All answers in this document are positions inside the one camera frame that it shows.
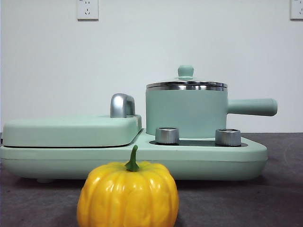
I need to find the glass lid with green knob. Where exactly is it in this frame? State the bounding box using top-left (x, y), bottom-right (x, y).
top-left (146, 65), bottom-right (228, 88)

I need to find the yellow pumpkin with green stem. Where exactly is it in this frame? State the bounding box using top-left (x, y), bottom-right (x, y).
top-left (77, 144), bottom-right (180, 227)

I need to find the silver control knob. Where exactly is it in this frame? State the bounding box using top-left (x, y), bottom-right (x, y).
top-left (155, 127), bottom-right (180, 144)
top-left (214, 128), bottom-right (242, 146)

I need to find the green breakfast machine base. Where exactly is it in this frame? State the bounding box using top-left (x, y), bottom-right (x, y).
top-left (0, 127), bottom-right (268, 184)

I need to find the green pot with side handle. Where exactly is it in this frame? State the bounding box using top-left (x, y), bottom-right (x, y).
top-left (145, 85), bottom-right (278, 139)

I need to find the green griddle cover, silver handle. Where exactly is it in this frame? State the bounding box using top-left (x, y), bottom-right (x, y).
top-left (2, 93), bottom-right (143, 148)

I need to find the white wall socket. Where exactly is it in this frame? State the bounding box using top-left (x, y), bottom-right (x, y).
top-left (290, 0), bottom-right (303, 20)
top-left (77, 0), bottom-right (99, 21)

